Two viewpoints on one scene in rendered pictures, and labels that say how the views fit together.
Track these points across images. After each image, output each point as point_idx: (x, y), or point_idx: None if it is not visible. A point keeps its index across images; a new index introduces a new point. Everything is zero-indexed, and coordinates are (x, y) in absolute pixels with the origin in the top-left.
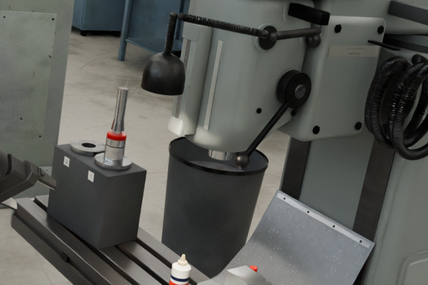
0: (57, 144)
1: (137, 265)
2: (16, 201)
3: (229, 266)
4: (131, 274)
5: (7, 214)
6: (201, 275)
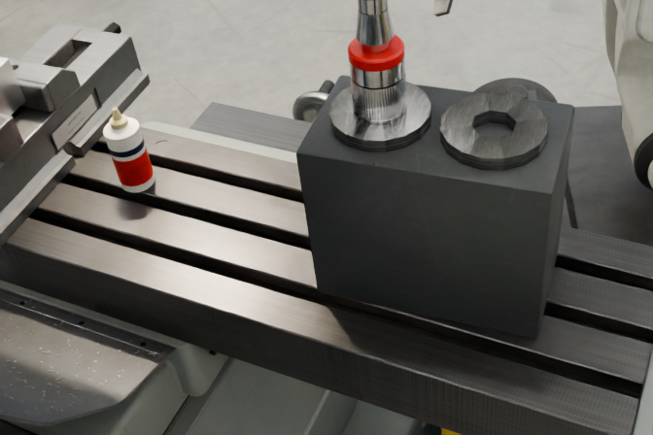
0: None
1: (255, 220)
2: (443, 10)
3: (96, 405)
4: (247, 192)
5: None
6: (125, 273)
